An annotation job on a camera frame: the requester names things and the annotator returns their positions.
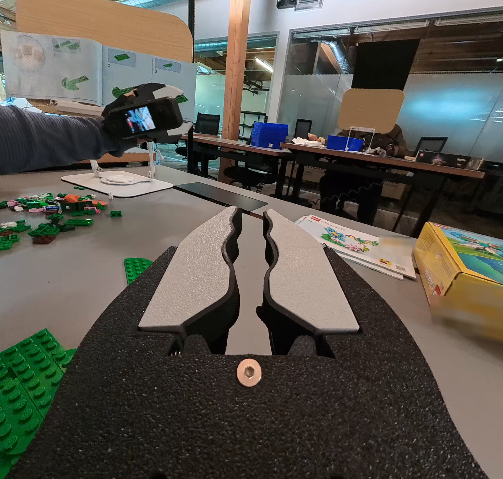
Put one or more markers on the white instruction booklet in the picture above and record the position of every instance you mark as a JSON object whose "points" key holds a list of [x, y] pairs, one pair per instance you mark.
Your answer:
{"points": [[401, 268]]}

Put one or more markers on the flower print instruction booklet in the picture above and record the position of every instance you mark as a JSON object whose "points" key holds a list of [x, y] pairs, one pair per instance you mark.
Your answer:
{"points": [[338, 235]]}

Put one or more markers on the wooden pillar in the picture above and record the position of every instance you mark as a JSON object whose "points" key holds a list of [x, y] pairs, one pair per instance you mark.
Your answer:
{"points": [[237, 74]]}

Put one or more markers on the yellow lego box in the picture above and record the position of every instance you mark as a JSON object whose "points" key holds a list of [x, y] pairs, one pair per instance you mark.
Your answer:
{"points": [[452, 259]]}

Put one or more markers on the blue bin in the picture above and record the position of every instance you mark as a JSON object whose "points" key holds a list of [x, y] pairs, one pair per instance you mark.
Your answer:
{"points": [[345, 143]]}

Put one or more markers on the black wall panel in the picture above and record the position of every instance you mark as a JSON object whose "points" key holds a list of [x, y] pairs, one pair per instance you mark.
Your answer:
{"points": [[385, 64]]}

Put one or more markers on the green lego plate assembly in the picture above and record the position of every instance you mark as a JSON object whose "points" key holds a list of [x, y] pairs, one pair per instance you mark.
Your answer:
{"points": [[23, 388]]}

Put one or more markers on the small silver duct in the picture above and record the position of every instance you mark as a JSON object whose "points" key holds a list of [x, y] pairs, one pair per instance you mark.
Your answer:
{"points": [[342, 60]]}

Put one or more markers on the white crumpled paper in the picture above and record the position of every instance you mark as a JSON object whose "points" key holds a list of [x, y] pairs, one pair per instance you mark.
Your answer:
{"points": [[308, 143]]}

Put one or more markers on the person's left forearm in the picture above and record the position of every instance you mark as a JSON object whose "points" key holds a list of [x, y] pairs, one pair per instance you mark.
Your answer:
{"points": [[51, 137]]}

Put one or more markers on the green half-round lego plate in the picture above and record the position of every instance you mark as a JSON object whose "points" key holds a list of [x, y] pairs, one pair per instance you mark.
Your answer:
{"points": [[135, 268]]}

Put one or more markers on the black table inset panel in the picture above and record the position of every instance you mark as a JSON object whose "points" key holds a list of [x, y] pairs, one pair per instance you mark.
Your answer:
{"points": [[220, 196]]}

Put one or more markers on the black office chair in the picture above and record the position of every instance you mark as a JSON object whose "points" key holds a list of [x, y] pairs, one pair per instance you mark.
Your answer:
{"points": [[303, 128], [207, 123], [432, 145]]}

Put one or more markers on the pile of small lego pieces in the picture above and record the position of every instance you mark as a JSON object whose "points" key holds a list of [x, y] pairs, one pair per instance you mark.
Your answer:
{"points": [[70, 207]]}

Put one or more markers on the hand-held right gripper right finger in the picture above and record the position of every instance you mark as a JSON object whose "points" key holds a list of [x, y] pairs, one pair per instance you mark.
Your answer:
{"points": [[310, 286]]}

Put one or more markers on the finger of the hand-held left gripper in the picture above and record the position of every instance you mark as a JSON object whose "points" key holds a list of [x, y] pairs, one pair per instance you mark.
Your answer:
{"points": [[180, 131], [171, 92]]}

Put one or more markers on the long table with black legs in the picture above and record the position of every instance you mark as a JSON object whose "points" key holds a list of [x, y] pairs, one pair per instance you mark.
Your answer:
{"points": [[393, 160], [235, 143]]}

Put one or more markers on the black wall camera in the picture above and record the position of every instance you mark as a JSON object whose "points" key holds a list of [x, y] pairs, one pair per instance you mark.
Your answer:
{"points": [[287, 0]]}

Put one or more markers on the stack of blue bins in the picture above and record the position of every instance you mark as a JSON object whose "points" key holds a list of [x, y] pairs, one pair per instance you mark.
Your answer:
{"points": [[269, 135]]}

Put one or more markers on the black lego box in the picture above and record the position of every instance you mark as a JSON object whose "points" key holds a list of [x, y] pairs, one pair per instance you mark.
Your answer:
{"points": [[452, 160]]}

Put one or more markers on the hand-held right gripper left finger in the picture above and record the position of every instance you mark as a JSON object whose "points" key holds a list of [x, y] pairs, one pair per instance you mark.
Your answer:
{"points": [[196, 278]]}

